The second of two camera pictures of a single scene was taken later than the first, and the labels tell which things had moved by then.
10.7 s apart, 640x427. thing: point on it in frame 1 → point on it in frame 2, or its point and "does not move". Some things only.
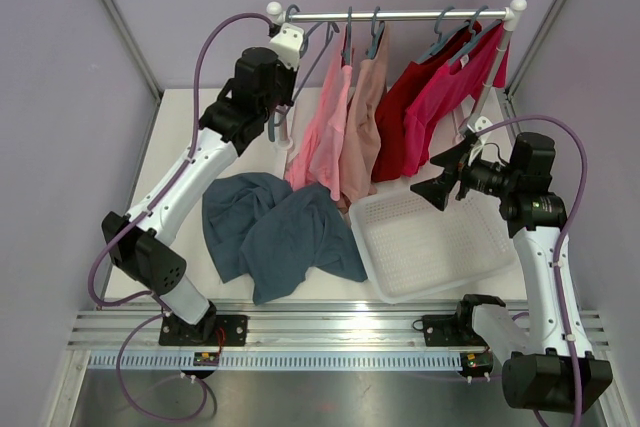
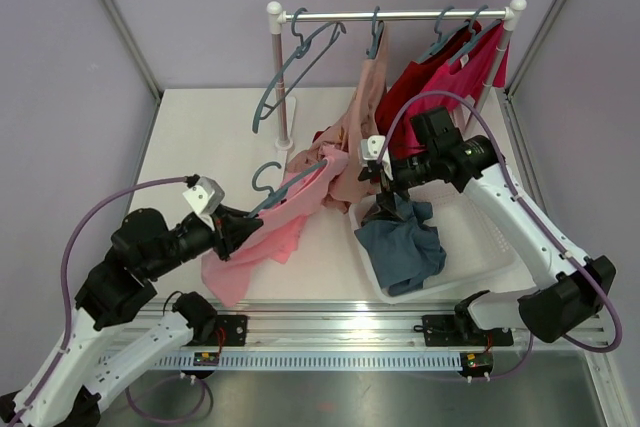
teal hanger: x=346 y=54 → x=273 y=195
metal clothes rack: x=511 y=15 does not move
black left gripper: x=290 y=75 → x=231 y=230
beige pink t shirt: x=361 y=150 does not move
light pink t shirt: x=320 y=153 → x=284 y=220
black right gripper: x=436 y=190 → x=386 y=206
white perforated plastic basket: x=417 y=250 does not move
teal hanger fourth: x=441 y=40 does not move
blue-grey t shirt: x=277 y=234 → x=404 y=251
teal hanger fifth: x=475 y=37 does not move
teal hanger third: x=375 y=34 does not move
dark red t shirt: x=395 y=96 does not move
